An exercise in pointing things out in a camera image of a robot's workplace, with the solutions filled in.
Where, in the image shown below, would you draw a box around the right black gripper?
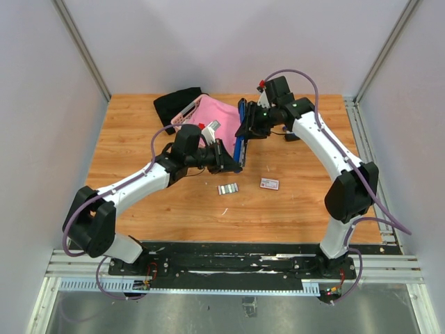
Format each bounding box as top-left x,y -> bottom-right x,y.
236,102 -> 277,141

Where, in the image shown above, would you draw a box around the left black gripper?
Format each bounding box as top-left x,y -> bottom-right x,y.
186,138 -> 243,175

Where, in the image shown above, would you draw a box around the silver staple strips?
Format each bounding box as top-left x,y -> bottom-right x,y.
218,183 -> 239,196

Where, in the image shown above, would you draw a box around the red staple box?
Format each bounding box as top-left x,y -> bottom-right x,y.
259,177 -> 280,191

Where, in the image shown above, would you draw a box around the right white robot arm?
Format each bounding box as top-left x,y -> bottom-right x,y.
234,77 -> 379,278

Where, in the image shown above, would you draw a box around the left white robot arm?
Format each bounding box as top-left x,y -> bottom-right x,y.
63,125 -> 245,276

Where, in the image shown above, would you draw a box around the pink folded cloth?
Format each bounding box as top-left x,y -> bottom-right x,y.
189,95 -> 241,154

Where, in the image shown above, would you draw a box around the pink plastic basket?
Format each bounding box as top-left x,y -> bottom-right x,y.
171,94 -> 207,131

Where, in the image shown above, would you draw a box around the black folded cloth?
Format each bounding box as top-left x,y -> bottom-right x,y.
153,87 -> 203,127

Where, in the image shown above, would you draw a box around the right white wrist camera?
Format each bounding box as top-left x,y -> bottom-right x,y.
257,80 -> 270,109

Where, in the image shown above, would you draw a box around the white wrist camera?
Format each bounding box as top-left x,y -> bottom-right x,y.
257,80 -> 270,109
198,120 -> 220,146

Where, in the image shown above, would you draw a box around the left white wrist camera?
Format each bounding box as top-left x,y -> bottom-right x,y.
198,120 -> 220,146

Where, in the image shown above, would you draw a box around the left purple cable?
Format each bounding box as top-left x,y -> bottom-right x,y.
61,123 -> 206,302

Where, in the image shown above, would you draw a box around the purple cable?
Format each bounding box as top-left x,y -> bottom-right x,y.
259,68 -> 413,303
61,123 -> 206,302

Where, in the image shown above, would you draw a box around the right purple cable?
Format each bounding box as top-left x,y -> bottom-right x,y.
259,68 -> 413,303

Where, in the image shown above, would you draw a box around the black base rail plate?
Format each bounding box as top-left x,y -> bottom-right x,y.
98,242 -> 362,297

